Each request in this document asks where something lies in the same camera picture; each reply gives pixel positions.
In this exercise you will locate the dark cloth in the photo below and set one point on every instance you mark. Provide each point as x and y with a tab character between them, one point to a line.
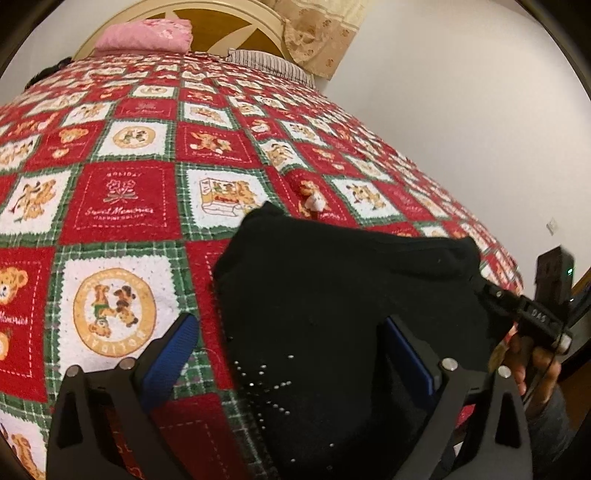
46	73

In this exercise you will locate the white wall socket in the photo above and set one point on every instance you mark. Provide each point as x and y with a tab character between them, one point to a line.
552	226

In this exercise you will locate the pink pillow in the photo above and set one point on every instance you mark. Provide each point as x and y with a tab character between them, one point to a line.
147	34

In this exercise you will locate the black pants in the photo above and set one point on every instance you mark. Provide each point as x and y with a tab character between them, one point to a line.
341	314

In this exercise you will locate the person's right hand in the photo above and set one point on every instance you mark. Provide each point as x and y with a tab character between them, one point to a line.
538	374

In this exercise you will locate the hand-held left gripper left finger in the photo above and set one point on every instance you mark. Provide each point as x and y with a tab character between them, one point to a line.
168	364

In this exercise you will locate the person's right forearm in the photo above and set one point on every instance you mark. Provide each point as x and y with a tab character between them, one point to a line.
549	434

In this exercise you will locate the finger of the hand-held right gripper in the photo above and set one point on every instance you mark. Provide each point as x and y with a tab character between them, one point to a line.
501	297

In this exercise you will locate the cream wooden headboard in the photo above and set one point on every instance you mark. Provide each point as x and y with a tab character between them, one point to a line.
244	32

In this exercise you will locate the striped pillow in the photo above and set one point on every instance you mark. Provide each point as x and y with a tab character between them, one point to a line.
272	64

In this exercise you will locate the beige patterned curtain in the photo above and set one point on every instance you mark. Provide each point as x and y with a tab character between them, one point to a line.
318	37

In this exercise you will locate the red teddy bear printed blanket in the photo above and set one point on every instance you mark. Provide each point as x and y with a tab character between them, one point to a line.
138	207

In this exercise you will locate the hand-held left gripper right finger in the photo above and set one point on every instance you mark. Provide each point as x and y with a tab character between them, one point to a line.
413	364

